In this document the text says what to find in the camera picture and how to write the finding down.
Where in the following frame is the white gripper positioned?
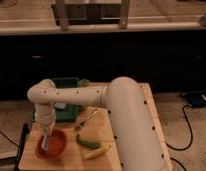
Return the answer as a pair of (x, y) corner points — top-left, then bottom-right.
(35, 103), (56, 133)

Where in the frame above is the red bowl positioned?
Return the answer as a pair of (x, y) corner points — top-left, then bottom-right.
(35, 129), (67, 160)

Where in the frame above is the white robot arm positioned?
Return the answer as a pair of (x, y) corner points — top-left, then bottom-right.
(27, 77), (172, 171)

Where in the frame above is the blue sponge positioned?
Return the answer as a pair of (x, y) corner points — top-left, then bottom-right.
(54, 103), (67, 110)

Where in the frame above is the green plastic tray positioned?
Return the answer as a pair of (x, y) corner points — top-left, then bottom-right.
(30, 77), (80, 124)

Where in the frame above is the metal fork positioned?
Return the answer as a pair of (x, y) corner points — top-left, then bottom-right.
(74, 109), (98, 130)

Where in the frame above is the small green cup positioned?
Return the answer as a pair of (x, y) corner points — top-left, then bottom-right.
(78, 79), (91, 88)

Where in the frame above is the green chili pepper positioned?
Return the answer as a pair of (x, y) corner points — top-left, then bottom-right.
(76, 134), (101, 149)

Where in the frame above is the yellow banana toy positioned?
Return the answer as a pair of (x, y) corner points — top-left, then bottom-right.
(84, 146), (111, 160)

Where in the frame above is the dark object on floor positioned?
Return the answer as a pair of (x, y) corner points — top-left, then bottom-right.
(180, 91), (206, 108)

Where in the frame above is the wooden chair frame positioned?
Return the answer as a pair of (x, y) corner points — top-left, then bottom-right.
(51, 0), (130, 31)

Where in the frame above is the black cable right floor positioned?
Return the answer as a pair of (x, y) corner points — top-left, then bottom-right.
(165, 103), (195, 171)

